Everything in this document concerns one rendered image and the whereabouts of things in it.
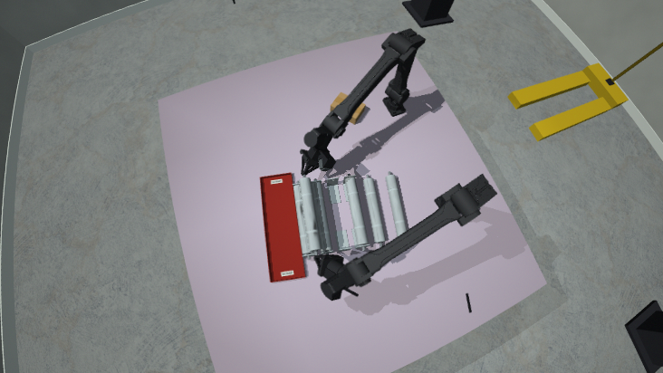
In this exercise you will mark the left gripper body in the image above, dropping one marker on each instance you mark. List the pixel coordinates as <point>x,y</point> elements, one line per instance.
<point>331,262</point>

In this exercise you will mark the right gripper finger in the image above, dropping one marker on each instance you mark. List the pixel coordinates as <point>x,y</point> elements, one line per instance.
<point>311,169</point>
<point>307,167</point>

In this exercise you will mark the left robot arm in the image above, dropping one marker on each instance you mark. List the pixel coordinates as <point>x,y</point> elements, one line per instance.
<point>472,196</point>

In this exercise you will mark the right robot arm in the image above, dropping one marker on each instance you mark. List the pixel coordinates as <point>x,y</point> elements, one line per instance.
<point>405,44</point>

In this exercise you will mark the brown cardboard box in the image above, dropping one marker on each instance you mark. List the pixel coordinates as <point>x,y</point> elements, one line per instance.
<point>340,98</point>

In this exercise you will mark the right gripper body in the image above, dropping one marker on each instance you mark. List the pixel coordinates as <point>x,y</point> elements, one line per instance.
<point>307,159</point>

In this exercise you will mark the red scrap tray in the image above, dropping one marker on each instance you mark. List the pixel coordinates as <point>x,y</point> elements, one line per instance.
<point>284,256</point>

